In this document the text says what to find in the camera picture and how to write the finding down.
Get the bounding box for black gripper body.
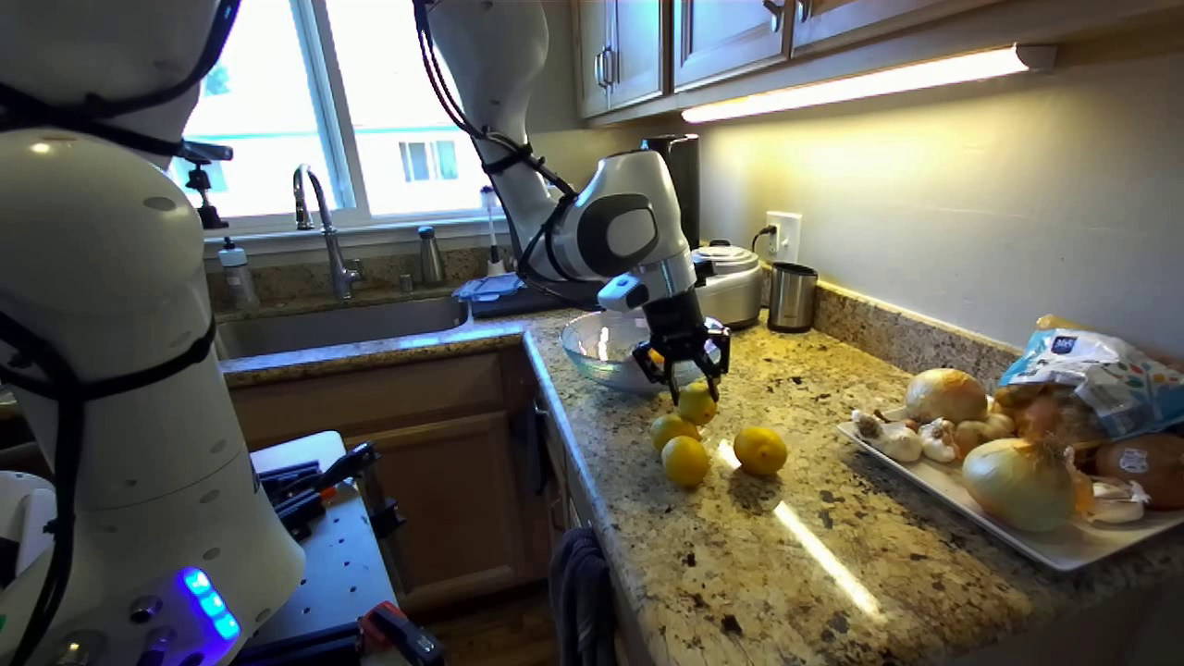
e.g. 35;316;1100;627
636;292;728;372

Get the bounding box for yellow lemon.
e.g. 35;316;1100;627
652;415;702;451
677;384;719;425
661;435;712;487

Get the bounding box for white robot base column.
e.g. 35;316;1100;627
0;0;305;666

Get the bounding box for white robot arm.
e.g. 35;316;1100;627
412;0;728;392

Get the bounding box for clear glass bowl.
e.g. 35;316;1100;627
564;310;661;394

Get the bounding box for yellow lemon back counter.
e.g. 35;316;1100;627
734;425;790;476

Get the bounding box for silver round appliance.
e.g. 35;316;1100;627
696;245;767;324

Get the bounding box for steel cup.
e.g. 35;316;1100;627
769;262;818;334

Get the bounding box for black soda maker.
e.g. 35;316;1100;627
644;131;701;245

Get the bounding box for yellow onion left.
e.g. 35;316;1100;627
908;367;989;420

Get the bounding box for yellow onion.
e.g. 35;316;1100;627
908;367;989;420
964;435;1075;531

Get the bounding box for dark hanging towel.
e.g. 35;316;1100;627
549;529;618;666

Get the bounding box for wooden upper cabinets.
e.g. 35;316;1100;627
570;0;1184;122

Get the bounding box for yellow onion right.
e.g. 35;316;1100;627
964;435;1075;531

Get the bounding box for chrome kitchen faucet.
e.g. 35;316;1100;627
288;164;359;304

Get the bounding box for white rectangular plate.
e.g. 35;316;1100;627
839;420;1184;573

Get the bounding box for window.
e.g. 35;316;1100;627
184;0;486;231

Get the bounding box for blue white plastic bag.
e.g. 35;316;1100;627
998;328;1184;441

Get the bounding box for under cabinet light strip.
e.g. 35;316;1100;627
686;43;1060;127

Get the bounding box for white wall outlet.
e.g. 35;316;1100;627
767;210;804;262

